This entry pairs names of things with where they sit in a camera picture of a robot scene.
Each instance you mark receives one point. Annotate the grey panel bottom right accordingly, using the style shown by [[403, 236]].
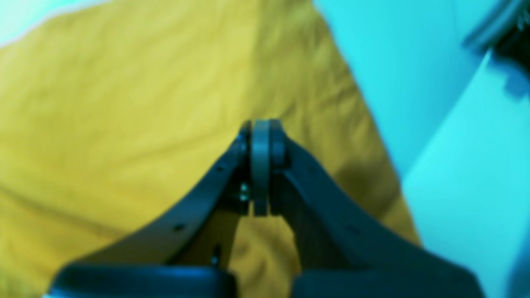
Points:
[[469, 190]]

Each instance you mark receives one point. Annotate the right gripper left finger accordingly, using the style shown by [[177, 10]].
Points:
[[185, 252]]

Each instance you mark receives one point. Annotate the orange t-shirt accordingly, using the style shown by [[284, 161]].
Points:
[[111, 114]]

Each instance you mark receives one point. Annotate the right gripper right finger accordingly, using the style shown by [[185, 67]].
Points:
[[343, 251]]

